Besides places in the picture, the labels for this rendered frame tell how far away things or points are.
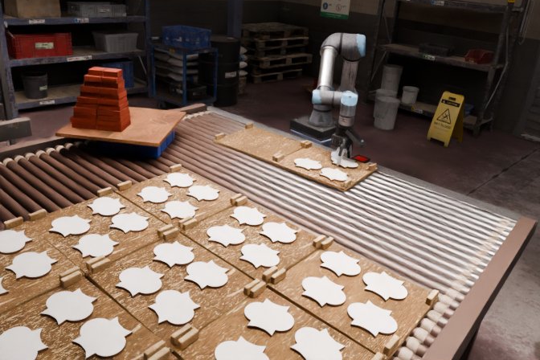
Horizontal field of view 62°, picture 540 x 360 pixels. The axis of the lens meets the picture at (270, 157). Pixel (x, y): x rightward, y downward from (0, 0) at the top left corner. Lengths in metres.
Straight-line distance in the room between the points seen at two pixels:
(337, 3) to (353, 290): 6.94
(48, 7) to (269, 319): 5.27
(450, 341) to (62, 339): 1.01
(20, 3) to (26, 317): 4.87
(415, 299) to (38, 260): 1.17
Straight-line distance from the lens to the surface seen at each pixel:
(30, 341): 1.34
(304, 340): 1.28
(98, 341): 1.29
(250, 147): 2.43
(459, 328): 1.45
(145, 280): 1.45
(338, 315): 1.38
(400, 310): 1.46
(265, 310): 1.35
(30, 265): 1.59
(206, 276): 1.45
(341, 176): 2.18
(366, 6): 7.77
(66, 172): 2.24
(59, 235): 1.73
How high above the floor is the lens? 1.84
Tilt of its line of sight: 23 degrees down
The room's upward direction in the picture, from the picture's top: 5 degrees clockwise
